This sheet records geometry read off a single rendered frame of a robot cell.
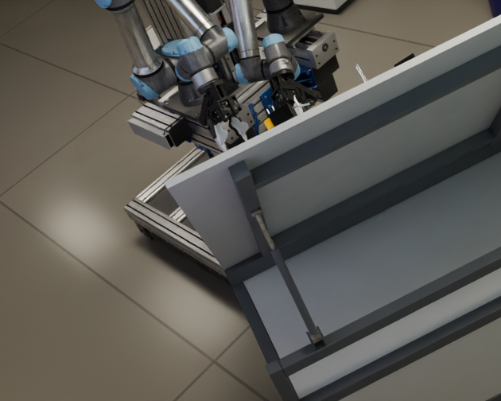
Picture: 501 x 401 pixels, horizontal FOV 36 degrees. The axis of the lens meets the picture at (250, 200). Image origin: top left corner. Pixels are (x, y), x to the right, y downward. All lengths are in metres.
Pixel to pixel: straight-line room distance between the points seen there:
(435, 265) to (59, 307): 2.39
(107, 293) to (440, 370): 2.23
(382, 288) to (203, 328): 1.44
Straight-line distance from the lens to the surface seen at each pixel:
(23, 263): 4.76
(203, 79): 2.35
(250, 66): 2.71
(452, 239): 2.58
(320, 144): 1.83
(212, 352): 3.63
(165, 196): 4.23
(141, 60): 2.78
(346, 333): 2.15
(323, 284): 2.56
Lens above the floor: 2.64
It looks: 38 degrees down
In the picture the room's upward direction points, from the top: 25 degrees counter-clockwise
